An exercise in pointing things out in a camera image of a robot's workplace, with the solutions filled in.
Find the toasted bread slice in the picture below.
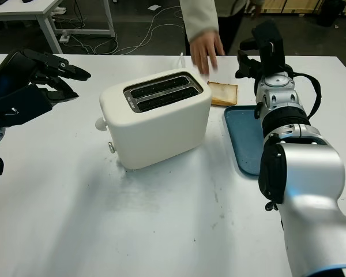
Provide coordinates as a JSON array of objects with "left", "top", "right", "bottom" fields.
[{"left": 206, "top": 80, "right": 239, "bottom": 106}]

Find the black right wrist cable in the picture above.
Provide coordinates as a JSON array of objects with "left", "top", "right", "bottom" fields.
[{"left": 291, "top": 72, "right": 324, "bottom": 119}]

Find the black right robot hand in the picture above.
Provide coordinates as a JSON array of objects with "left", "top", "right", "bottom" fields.
[{"left": 235, "top": 36, "right": 262, "bottom": 79}]

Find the grey floor cable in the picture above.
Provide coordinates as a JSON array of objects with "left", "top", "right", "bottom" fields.
[{"left": 66, "top": 33, "right": 119, "bottom": 54}]

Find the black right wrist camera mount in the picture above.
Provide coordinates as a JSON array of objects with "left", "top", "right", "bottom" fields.
[{"left": 252, "top": 20, "right": 286, "bottom": 72}]

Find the cream two-slot toaster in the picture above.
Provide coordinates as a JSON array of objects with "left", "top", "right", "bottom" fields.
[{"left": 94, "top": 68, "right": 213, "bottom": 171}]

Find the person's right hand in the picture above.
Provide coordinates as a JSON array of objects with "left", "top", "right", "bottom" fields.
[{"left": 189, "top": 28, "right": 227, "bottom": 75}]

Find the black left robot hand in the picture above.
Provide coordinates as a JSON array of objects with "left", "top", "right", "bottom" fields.
[{"left": 0, "top": 48, "right": 92, "bottom": 102}]

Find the wooden crate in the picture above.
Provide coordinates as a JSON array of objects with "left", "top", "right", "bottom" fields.
[{"left": 261, "top": 0, "right": 346, "bottom": 15}]

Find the white floor cable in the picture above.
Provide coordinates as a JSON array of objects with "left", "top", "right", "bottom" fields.
[{"left": 115, "top": 5, "right": 189, "bottom": 56}]

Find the white metal-frame desk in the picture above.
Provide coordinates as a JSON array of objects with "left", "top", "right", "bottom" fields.
[{"left": 0, "top": 0, "right": 116, "bottom": 54}]

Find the black bin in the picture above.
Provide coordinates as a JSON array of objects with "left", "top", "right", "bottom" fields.
[{"left": 317, "top": 0, "right": 345, "bottom": 28}]

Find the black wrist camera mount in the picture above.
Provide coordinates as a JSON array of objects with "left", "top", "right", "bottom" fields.
[
  {"left": 0, "top": 84, "right": 54, "bottom": 129},
  {"left": 252, "top": 20, "right": 286, "bottom": 72}
]

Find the blue rectangular tray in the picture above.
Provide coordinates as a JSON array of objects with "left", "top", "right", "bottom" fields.
[{"left": 224, "top": 104, "right": 266, "bottom": 177}]

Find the person's right forearm cream sleeve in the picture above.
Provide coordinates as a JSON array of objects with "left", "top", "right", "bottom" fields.
[{"left": 179, "top": 0, "right": 220, "bottom": 43}]

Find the person's left hand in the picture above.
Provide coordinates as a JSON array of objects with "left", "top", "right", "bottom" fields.
[{"left": 249, "top": 3, "right": 264, "bottom": 18}]

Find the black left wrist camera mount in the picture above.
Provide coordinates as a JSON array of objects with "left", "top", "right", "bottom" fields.
[{"left": 0, "top": 84, "right": 54, "bottom": 129}]

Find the person in cream jacket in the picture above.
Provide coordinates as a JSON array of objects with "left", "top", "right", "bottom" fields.
[{"left": 178, "top": 0, "right": 265, "bottom": 56}]

